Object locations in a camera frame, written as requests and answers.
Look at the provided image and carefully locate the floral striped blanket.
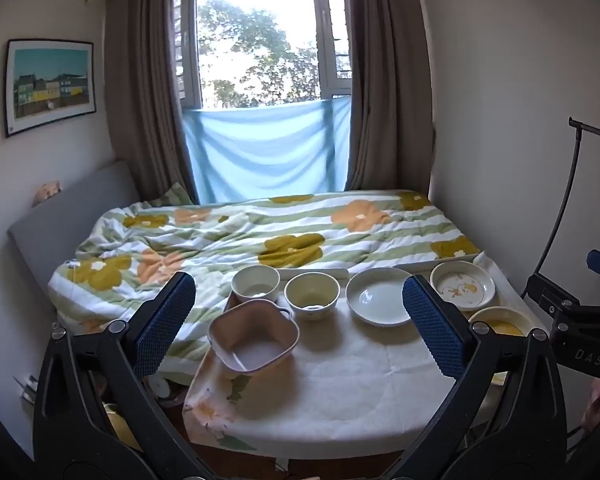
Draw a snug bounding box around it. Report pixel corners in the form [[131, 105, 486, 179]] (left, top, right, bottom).
[[47, 189, 483, 386]]

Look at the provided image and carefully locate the white rimmed tray table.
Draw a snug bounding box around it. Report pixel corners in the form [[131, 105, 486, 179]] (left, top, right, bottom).
[[224, 252, 487, 311]]

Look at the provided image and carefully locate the white round object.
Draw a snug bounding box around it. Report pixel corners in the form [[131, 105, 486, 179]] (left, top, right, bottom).
[[146, 375, 171, 402]]

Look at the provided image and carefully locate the printed white plate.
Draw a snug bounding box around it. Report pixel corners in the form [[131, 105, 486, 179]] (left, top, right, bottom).
[[429, 261, 496, 312]]

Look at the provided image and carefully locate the white tray with cloth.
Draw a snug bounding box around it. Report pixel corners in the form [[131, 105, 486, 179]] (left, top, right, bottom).
[[182, 255, 551, 461]]

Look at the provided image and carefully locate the white round bowl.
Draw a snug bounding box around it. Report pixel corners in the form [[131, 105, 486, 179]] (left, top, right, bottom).
[[230, 265, 281, 305]]

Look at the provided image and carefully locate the yellow bowl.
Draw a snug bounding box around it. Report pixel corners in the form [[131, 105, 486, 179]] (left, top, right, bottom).
[[467, 306, 531, 341]]

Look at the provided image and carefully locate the cream round bowl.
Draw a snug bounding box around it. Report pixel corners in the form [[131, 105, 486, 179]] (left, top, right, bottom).
[[284, 272, 341, 322]]

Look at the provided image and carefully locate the grey padded headboard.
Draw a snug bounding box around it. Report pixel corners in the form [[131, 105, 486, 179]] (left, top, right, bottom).
[[7, 160, 142, 323]]

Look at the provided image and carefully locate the framed wall picture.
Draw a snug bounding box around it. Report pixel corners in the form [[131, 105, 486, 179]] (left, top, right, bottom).
[[4, 38, 97, 139]]

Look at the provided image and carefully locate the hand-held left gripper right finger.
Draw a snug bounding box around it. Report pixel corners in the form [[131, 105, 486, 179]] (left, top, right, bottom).
[[400, 275, 568, 461]]

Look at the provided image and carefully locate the pink square bowl with handle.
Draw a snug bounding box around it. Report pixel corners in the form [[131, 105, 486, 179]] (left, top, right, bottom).
[[208, 299, 301, 375]]

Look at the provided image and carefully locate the small floral cushion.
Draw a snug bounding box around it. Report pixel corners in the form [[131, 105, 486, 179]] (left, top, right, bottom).
[[32, 180, 62, 209]]

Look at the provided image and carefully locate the black cable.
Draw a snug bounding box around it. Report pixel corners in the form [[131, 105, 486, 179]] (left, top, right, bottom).
[[529, 125, 582, 283]]

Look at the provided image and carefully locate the light blue cloth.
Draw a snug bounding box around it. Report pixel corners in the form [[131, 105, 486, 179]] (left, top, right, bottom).
[[181, 98, 352, 204]]

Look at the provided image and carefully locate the window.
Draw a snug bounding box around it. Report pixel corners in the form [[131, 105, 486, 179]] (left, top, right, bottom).
[[172, 0, 354, 111]]

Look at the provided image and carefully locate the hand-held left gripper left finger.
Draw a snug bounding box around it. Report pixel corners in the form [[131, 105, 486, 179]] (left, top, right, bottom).
[[32, 271, 216, 461]]

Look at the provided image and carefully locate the person's right hand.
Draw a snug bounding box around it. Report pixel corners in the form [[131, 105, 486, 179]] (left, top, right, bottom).
[[582, 377, 600, 431]]

